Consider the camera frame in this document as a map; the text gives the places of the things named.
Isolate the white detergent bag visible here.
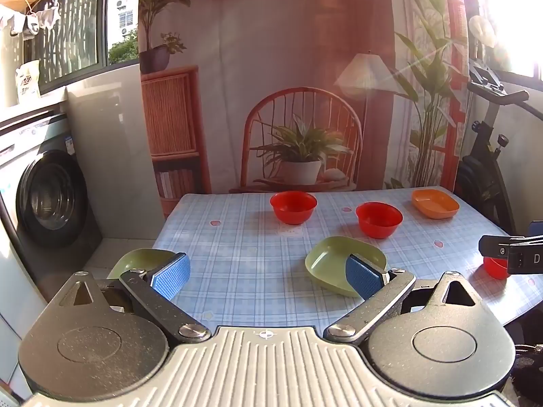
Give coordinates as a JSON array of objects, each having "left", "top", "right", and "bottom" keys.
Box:
[{"left": 16, "top": 60, "right": 41, "bottom": 105}]

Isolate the grey washing machine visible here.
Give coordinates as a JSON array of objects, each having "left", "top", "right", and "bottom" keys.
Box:
[{"left": 0, "top": 110, "right": 103, "bottom": 403}]

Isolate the dark framed window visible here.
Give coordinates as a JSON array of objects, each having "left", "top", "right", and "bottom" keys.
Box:
[{"left": 0, "top": 0, "right": 142, "bottom": 98}]

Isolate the red plastic bowl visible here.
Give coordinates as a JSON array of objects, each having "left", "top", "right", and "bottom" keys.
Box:
[
  {"left": 483, "top": 256, "right": 512, "bottom": 280},
  {"left": 355, "top": 202, "right": 404, "bottom": 239},
  {"left": 270, "top": 191, "right": 318, "bottom": 226}
]

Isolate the printed backdrop cloth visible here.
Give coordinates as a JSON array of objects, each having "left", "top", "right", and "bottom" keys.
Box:
[{"left": 138, "top": 0, "right": 471, "bottom": 210}]

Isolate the white cloth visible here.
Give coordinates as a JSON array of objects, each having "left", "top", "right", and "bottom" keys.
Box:
[{"left": 469, "top": 15, "right": 497, "bottom": 48}]

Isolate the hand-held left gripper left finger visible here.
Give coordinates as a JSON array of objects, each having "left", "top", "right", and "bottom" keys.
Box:
[{"left": 55, "top": 253, "right": 211, "bottom": 344}]

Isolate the black exercise bike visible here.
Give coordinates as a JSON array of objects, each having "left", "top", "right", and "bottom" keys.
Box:
[{"left": 456, "top": 61, "right": 543, "bottom": 242}]

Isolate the green plastic plate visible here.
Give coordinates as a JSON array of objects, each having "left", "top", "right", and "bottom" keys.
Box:
[
  {"left": 304, "top": 236, "right": 389, "bottom": 298},
  {"left": 107, "top": 248, "right": 177, "bottom": 280}
]

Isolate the blue checked tablecloth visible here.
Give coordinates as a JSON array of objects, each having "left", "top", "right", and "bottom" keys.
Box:
[{"left": 150, "top": 187, "right": 543, "bottom": 328}]

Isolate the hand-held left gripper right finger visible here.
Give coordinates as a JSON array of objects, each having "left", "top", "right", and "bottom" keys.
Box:
[{"left": 324, "top": 254, "right": 486, "bottom": 344}]

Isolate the hanging white laundry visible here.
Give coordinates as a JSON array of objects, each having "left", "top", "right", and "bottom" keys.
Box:
[{"left": 0, "top": 2, "right": 60, "bottom": 37}]

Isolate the orange plastic plate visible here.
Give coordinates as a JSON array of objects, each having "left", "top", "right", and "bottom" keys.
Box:
[{"left": 411, "top": 189, "right": 461, "bottom": 220}]

